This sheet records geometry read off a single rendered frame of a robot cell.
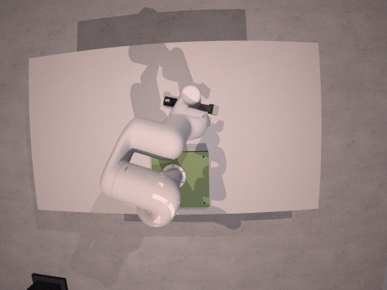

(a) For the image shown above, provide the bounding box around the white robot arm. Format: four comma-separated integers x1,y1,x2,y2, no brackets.
100,85,219,227

